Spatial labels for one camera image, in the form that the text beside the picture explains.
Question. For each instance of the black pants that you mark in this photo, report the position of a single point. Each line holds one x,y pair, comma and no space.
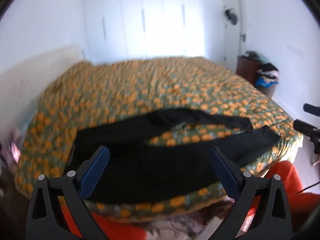
141,173

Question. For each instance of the orange floral green bedspread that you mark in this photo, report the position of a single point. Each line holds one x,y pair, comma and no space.
87,96

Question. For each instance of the brown laundry basket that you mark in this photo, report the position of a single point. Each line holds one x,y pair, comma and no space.
268,91

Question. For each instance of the red fuzzy coat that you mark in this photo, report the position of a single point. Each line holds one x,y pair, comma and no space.
301,204

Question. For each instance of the white wardrobe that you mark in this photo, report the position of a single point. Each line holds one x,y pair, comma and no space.
119,30

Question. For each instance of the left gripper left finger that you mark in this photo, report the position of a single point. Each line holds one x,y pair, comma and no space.
45,219

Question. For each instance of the brown wooden nightstand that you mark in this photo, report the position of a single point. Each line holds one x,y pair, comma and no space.
247,69

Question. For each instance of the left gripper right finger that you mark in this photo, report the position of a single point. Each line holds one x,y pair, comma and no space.
272,219

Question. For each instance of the white headboard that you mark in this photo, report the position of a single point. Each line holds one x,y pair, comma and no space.
22,85

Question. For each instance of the black hat on door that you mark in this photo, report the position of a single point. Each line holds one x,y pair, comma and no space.
231,16

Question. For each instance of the pile of clothes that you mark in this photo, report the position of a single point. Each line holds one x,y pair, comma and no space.
267,75

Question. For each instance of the white door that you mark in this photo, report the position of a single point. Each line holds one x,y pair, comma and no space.
235,35

